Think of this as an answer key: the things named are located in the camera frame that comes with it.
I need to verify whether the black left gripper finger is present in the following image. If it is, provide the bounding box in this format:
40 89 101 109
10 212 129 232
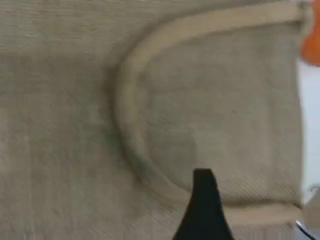
172 168 233 240

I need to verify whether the brown burlap tote bag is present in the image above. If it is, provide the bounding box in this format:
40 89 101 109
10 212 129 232
0 0 313 240

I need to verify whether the orange tangerine with stem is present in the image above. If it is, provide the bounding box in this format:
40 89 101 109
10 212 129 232
299 0 320 66

